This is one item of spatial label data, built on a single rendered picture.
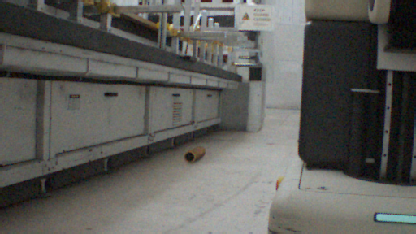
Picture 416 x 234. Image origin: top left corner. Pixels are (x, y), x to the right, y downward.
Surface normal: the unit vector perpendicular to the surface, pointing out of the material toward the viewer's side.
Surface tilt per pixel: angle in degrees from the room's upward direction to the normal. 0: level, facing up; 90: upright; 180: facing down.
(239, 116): 90
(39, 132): 90
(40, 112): 90
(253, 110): 90
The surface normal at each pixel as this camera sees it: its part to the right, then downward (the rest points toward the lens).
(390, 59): -0.24, 0.04
